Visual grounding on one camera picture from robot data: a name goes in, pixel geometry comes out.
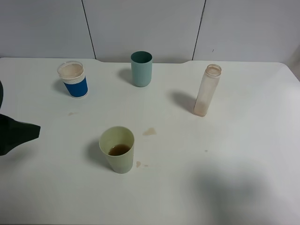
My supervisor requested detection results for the clear pink-label drink bottle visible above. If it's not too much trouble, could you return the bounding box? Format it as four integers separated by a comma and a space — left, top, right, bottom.
193, 64, 222, 117

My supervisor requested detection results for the light green plastic cup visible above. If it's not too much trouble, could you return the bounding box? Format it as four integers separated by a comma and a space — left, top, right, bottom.
99, 126, 135, 174

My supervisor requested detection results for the blue sleeved clear cup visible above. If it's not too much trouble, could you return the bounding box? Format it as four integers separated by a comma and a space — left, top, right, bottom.
57, 61, 88, 98

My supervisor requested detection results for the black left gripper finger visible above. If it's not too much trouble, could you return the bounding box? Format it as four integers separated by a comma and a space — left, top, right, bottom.
0, 114, 41, 156

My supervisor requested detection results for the teal plastic cup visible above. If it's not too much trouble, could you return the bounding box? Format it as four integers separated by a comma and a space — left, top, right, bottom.
131, 51, 153, 87

